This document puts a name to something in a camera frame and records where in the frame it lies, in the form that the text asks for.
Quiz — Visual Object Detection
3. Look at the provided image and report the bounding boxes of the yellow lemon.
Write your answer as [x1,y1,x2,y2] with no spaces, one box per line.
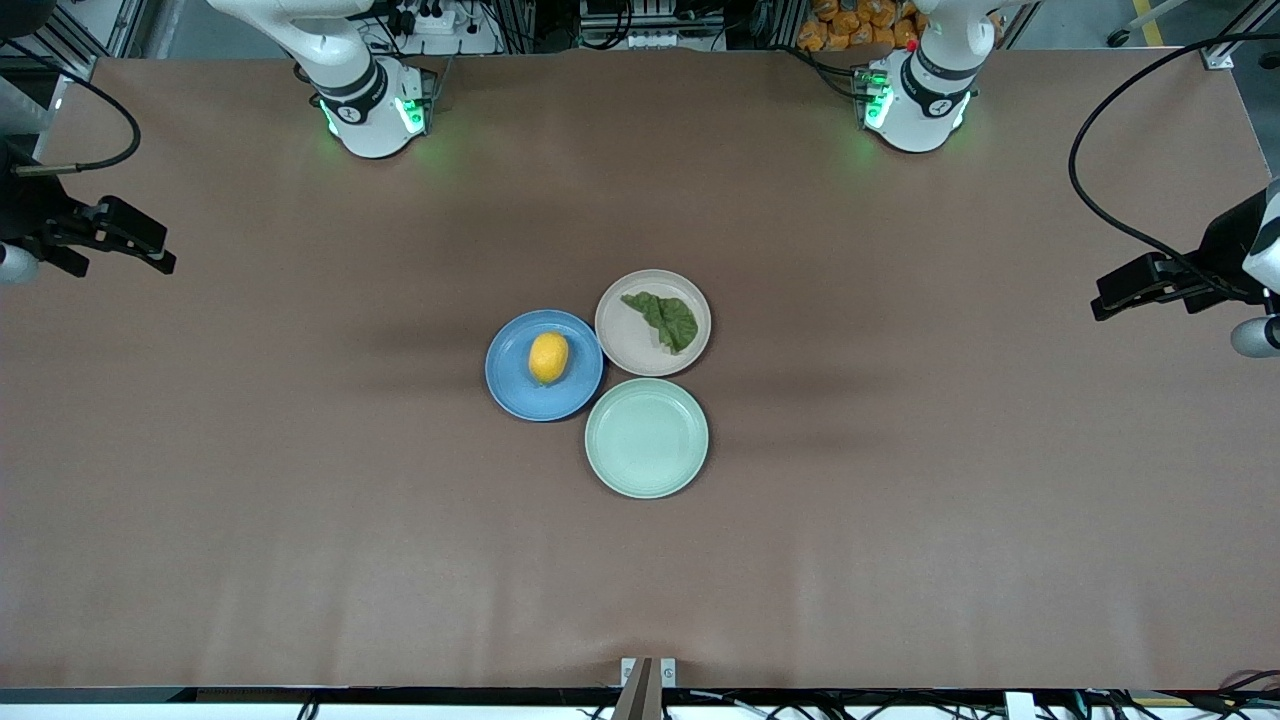
[528,332,570,385]

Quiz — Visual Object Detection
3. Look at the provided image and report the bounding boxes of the green lettuce leaf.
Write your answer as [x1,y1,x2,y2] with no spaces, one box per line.
[620,291,699,355]

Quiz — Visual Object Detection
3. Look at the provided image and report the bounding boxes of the white power strip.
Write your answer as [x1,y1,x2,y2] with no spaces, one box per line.
[385,0,463,36]

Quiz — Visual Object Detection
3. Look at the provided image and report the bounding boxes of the bag of orange items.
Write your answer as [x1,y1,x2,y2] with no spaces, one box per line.
[797,0,926,53]

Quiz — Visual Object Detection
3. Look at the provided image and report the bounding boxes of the blue plate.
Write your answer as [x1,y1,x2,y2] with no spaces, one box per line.
[485,309,605,422]

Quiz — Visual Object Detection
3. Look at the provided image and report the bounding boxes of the beige plate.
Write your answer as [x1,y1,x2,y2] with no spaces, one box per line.
[595,269,712,378]

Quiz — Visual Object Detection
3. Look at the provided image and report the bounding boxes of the light green plate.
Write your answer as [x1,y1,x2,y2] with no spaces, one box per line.
[585,378,709,499]

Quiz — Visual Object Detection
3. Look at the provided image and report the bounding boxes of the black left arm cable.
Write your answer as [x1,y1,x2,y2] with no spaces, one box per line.
[1067,33,1280,301]

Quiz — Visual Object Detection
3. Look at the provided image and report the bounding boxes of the aluminium frame post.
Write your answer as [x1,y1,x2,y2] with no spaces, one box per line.
[1205,0,1280,71]
[30,0,151,83]

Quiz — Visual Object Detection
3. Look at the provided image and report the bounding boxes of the metal table edge bracket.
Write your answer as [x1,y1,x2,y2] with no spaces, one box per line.
[620,657,677,720]

